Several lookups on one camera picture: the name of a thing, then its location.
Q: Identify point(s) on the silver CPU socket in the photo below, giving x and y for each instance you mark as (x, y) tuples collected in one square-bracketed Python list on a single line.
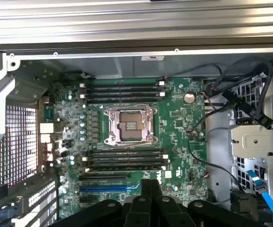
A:
[(131, 125)]

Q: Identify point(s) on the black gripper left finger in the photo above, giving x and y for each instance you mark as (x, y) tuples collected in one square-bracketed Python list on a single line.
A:
[(136, 212)]

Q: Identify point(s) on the black RAM slot white clips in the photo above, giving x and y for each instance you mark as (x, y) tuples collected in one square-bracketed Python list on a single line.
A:
[(122, 84), (126, 156), (122, 94), (126, 168)]

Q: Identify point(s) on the round coin cell battery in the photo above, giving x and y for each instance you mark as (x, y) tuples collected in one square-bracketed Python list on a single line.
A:
[(189, 98)]

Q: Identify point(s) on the blue slot retainer clip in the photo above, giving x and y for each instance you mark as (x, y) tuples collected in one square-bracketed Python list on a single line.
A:
[(7, 212)]

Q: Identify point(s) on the metal disk bay cage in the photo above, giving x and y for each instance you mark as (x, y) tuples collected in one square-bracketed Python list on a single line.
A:
[(219, 142)]

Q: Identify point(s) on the black expansion slot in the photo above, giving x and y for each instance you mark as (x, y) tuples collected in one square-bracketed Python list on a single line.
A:
[(103, 177)]

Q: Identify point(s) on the silver disk bay bracket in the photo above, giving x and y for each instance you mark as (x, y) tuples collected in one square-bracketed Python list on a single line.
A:
[(254, 142)]

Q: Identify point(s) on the blue expansion slot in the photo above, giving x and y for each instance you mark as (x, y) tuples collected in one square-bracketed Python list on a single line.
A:
[(103, 188)]

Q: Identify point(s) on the grey metal PC case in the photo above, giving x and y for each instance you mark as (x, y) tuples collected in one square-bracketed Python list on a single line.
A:
[(126, 66)]

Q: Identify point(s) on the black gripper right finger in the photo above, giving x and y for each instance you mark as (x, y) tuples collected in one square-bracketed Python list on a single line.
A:
[(167, 212)]

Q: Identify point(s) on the green Dell motherboard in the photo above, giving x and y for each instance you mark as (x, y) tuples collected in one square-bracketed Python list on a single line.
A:
[(181, 132)]

